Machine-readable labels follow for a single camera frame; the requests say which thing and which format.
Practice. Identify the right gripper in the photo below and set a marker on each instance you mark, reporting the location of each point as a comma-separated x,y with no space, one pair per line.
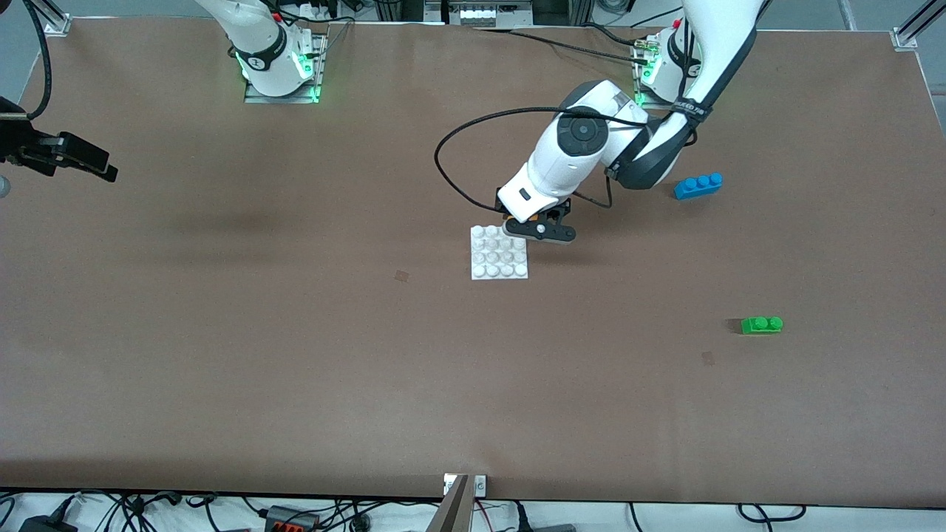
22,139

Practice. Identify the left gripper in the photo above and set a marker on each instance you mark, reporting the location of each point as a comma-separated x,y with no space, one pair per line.
499,205

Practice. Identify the white studded base plate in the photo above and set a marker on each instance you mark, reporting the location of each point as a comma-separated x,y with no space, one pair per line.
491,258

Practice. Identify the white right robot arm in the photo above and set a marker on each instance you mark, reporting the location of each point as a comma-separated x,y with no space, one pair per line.
259,44

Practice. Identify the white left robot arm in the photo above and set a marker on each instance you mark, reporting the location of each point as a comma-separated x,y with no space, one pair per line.
584,137

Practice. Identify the blue three-stud block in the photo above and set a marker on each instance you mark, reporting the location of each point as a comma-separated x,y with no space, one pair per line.
697,188

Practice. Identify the green two-stud block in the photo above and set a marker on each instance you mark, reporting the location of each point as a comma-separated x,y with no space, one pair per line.
761,325

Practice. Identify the grey terminal device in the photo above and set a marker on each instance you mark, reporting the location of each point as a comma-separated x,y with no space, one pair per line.
480,13

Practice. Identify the white power strip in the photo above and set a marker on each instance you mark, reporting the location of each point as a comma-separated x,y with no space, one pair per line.
318,10

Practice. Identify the black power adapter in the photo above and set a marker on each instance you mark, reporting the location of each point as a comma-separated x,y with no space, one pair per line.
44,525

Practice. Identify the black adapter with orange connector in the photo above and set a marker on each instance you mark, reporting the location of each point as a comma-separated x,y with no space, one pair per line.
292,519

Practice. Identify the aluminium table corner bracket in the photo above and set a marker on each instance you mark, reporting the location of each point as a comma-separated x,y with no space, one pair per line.
58,25
905,38

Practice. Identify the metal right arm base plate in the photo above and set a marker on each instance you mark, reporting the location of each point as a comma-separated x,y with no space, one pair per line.
281,99

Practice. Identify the small metal edge bracket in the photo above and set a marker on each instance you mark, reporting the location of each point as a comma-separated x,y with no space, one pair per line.
480,485

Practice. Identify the grey camera post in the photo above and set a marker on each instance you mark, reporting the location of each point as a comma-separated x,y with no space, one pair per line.
454,513

